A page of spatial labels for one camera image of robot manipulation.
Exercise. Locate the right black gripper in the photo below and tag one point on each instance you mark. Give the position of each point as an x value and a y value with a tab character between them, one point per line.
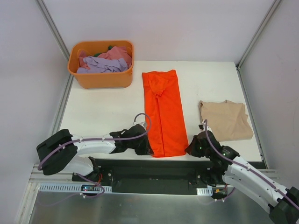
192	147

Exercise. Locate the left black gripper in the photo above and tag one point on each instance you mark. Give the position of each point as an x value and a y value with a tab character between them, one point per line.
145	146

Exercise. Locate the orange t shirt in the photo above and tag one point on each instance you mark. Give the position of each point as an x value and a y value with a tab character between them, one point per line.
162	103

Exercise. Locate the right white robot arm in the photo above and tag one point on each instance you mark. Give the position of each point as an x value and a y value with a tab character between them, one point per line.
280	202

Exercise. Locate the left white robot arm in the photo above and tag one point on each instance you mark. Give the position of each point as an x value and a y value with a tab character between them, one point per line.
70	153

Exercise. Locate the folded beige t shirt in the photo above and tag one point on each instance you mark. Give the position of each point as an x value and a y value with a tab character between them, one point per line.
228	120

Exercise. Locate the orange plastic laundry basket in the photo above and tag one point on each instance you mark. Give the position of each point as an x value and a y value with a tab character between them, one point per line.
100	80

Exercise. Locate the lilac t shirt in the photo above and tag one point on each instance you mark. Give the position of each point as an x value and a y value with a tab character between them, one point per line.
101	65

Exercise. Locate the pink t shirt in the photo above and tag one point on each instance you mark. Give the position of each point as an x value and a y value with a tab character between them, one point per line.
114	53

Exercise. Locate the green garment in basket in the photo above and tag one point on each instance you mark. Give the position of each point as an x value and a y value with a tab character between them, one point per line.
98	54

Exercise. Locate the right white cable duct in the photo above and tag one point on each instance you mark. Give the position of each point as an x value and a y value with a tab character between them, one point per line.
204	191

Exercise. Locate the white cable duct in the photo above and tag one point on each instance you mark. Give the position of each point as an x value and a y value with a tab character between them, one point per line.
204	191
74	188

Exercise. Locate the left white cable duct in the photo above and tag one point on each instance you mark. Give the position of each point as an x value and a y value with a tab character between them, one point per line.
74	188

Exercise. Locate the right aluminium frame post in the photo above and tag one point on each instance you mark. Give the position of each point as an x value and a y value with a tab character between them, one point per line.
262	26

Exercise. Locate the aluminium frame post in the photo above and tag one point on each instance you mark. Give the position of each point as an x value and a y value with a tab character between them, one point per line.
53	28
262	26

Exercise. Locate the left aluminium frame post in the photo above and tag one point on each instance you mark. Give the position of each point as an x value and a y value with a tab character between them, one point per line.
53	28

